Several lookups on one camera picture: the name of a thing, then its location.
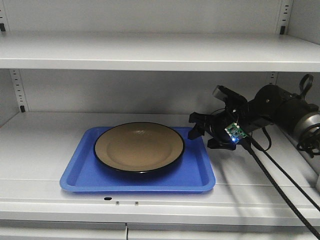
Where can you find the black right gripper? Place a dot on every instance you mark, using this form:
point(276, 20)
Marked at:
point(222, 126)

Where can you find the beige plate with black rim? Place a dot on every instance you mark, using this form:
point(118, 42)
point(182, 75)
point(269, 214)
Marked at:
point(139, 147)

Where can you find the blue plastic tray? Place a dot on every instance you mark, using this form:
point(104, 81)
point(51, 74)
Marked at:
point(191, 173)

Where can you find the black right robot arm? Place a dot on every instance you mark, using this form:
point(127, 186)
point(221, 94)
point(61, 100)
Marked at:
point(271, 105)

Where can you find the upper grey cabinet shelf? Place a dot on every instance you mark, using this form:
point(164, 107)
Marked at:
point(228, 52)

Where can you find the green circuit board right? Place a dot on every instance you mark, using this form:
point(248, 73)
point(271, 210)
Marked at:
point(235, 132)

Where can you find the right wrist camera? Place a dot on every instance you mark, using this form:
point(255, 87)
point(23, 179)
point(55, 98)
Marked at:
point(223, 93)

